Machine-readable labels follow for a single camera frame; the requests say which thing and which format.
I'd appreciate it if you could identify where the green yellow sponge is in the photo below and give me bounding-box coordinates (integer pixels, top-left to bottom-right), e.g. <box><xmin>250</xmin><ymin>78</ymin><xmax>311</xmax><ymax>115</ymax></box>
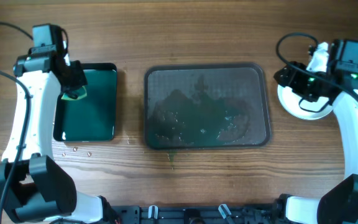
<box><xmin>61</xmin><ymin>86</ymin><xmax>88</xmax><ymax>101</ymax></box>

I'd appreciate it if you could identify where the white plate back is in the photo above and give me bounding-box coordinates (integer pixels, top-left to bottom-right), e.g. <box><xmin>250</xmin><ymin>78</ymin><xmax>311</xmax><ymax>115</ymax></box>
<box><xmin>277</xmin><ymin>85</ymin><xmax>333</xmax><ymax>120</ymax></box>

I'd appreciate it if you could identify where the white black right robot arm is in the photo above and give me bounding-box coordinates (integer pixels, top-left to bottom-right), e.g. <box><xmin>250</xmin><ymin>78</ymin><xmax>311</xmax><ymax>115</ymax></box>
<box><xmin>272</xmin><ymin>60</ymin><xmax>358</xmax><ymax>223</ymax></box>

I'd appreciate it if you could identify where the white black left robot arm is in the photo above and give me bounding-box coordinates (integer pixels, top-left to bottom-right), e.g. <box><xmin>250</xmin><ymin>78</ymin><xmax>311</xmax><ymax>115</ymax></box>
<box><xmin>0</xmin><ymin>54</ymin><xmax>120</xmax><ymax>223</ymax></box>

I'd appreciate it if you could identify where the black water tray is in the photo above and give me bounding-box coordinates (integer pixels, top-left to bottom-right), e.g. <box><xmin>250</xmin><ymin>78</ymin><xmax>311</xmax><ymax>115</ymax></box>
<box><xmin>53</xmin><ymin>63</ymin><xmax>117</xmax><ymax>142</ymax></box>

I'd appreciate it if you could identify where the grey serving tray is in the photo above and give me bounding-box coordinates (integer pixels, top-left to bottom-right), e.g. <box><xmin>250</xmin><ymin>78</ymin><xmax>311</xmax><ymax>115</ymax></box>
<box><xmin>144</xmin><ymin>62</ymin><xmax>272</xmax><ymax>150</ymax></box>

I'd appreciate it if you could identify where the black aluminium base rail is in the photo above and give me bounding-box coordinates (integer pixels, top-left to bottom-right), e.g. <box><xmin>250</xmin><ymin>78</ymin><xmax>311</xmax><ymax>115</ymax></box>
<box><xmin>112</xmin><ymin>204</ymin><xmax>285</xmax><ymax>224</ymax></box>

